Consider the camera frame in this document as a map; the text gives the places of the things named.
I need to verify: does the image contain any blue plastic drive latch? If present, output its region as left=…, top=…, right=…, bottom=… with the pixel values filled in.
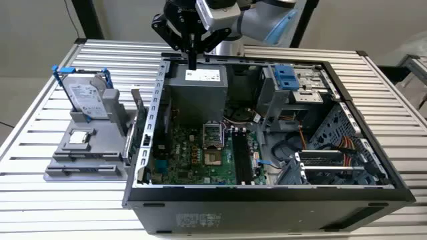
left=273, top=64, right=298, bottom=91

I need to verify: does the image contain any white yellow black wire bundle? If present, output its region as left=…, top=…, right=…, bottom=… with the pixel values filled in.
left=221, top=106, right=264, bottom=126

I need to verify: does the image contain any grey aluminium side frame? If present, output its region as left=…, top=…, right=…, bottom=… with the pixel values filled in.
left=394, top=53, right=427, bottom=111

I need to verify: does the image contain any teal port connector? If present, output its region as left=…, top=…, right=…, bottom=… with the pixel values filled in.
left=153, top=159, right=168, bottom=174

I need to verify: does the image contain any metal disk bay cage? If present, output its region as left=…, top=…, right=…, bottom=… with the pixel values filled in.
left=276, top=148, right=384, bottom=186

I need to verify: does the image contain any CPU socket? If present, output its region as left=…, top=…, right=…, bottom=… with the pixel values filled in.
left=201, top=148, right=224, bottom=167

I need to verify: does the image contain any metal socket cover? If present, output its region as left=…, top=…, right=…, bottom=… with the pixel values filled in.
left=201, top=119, right=224, bottom=148

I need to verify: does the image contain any thin black wall cable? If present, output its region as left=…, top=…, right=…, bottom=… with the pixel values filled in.
left=64, top=0, right=81, bottom=38

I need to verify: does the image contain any green motherboard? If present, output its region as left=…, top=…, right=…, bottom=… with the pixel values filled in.
left=149, top=107, right=269, bottom=187

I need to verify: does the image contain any black RAM slot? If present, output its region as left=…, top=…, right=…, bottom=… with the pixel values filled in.
left=230, top=127, right=244, bottom=186
left=238, top=127, right=252, bottom=186
left=234, top=127, right=248, bottom=186

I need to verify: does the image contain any grey parts rack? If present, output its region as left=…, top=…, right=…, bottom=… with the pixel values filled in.
left=42, top=88, right=141, bottom=183

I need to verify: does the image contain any black vertical post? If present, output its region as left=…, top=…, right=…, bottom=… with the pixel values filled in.
left=70, top=0, right=105, bottom=40
left=292, top=0, right=320, bottom=48

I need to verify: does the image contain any wire locking lever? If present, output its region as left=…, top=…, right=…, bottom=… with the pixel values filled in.
left=220, top=121, right=228, bottom=149

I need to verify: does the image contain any orange red yellow wire bundle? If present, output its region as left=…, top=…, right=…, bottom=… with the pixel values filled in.
left=337, top=136, right=364, bottom=169
left=278, top=114, right=308, bottom=151

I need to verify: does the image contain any clear plastic wrap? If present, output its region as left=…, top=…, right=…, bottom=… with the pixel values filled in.
left=397, top=32, right=427, bottom=58

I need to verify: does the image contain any black case fan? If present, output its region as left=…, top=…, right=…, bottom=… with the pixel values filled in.
left=161, top=97, right=173, bottom=135

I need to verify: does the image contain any black open PC case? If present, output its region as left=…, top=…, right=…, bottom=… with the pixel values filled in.
left=121, top=52, right=416, bottom=236

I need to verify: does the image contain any silver CPU chip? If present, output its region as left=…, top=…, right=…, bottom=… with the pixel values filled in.
left=68, top=131, right=89, bottom=145

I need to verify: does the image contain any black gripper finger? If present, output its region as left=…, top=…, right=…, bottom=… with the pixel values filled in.
left=150, top=14, right=193, bottom=71
left=192, top=27, right=233, bottom=71

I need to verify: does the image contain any thick black cable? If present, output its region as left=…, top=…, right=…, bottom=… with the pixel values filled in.
left=270, top=136, right=302, bottom=173

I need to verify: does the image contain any hard disk in blue carrier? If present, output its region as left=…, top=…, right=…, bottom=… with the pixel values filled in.
left=50, top=64, right=113, bottom=123

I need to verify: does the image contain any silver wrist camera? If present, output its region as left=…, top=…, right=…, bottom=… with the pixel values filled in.
left=194, top=0, right=241, bottom=30

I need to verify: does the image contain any grey power supply unit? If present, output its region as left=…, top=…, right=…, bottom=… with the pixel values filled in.
left=164, top=63, right=229, bottom=126

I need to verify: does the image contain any green graphics card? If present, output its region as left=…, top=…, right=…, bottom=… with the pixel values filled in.
left=121, top=88, right=149, bottom=163

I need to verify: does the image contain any grey metal drive cage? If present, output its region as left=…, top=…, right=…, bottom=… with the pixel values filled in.
left=257, top=63, right=334, bottom=132

